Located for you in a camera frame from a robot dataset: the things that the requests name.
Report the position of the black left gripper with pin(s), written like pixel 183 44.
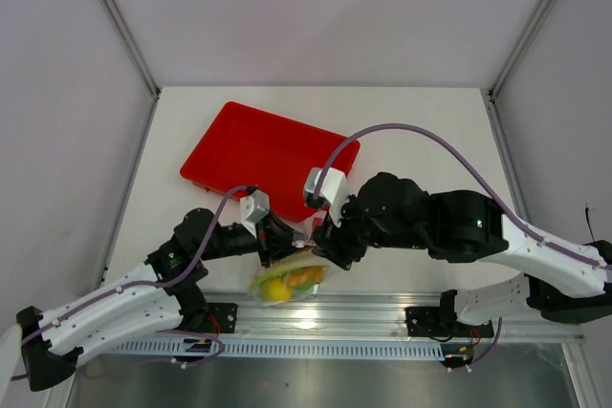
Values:
pixel 273 239

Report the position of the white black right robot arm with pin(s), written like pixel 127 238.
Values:
pixel 565 282

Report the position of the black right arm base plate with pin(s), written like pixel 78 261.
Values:
pixel 427 322

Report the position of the aluminium frame post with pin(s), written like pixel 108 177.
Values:
pixel 130 45
pixel 521 46

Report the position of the green custard apple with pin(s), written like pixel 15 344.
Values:
pixel 306 289

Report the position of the red plastic tray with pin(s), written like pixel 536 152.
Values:
pixel 248 146

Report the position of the right aluminium frame post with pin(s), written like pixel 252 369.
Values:
pixel 521 46

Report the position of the yellow ginger root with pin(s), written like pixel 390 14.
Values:
pixel 303 275

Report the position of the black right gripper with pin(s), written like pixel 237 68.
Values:
pixel 330 238

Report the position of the clear zip top bag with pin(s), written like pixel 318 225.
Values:
pixel 305 242

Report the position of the white slotted cable duct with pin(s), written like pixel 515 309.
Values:
pixel 232 346

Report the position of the yellow lemon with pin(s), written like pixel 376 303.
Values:
pixel 277 291

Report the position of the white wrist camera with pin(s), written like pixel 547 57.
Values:
pixel 331 191
pixel 253 209

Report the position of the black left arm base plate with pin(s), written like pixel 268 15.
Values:
pixel 216 318

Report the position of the green white leek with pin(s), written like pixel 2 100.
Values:
pixel 278 269

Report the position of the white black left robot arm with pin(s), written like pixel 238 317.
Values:
pixel 159 294

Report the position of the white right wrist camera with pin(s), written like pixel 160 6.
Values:
pixel 331 191

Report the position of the left aluminium frame post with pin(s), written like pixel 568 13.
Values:
pixel 130 45

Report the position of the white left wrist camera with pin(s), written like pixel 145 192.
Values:
pixel 253 209

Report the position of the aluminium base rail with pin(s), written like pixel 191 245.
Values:
pixel 346 316

